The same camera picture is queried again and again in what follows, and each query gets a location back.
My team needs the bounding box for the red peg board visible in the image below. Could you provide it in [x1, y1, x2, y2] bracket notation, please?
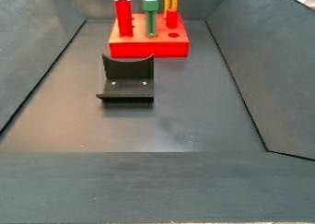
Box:
[108, 14, 190, 58]

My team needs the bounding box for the tall red square peg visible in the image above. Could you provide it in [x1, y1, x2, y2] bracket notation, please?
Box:
[115, 0, 134, 37]

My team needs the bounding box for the red star peg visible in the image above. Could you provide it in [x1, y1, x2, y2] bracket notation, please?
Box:
[166, 9, 178, 29]

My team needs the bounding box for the green pentagon-top peg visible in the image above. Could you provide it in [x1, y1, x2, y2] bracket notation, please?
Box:
[143, 0, 159, 37]

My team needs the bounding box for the black curved bracket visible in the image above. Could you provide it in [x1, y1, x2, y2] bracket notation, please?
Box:
[96, 55, 154, 100]

